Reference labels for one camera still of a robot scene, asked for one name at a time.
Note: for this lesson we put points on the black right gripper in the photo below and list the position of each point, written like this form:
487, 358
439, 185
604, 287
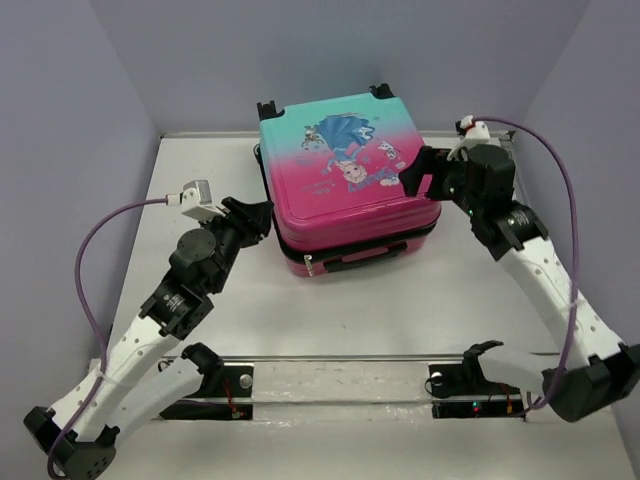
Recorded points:
429, 160

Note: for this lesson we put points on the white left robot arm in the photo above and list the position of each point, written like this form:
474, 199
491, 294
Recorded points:
80, 432

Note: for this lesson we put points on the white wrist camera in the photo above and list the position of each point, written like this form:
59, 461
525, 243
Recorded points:
195, 201
472, 132

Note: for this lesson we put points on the pink and teal kids suitcase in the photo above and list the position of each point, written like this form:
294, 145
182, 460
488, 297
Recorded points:
331, 168

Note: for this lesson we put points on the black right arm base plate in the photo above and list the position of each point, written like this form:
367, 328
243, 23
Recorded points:
453, 397

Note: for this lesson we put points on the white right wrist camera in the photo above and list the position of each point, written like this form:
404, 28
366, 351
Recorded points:
472, 132

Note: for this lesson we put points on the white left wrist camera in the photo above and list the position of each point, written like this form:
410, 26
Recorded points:
195, 201

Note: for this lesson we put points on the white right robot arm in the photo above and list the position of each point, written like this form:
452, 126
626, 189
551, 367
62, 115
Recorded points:
595, 368

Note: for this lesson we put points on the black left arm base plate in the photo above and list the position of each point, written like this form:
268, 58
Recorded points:
226, 398

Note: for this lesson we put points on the silver aluminium rail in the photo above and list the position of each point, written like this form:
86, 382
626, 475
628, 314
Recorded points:
451, 357

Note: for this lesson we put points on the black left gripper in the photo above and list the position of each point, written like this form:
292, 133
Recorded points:
253, 219

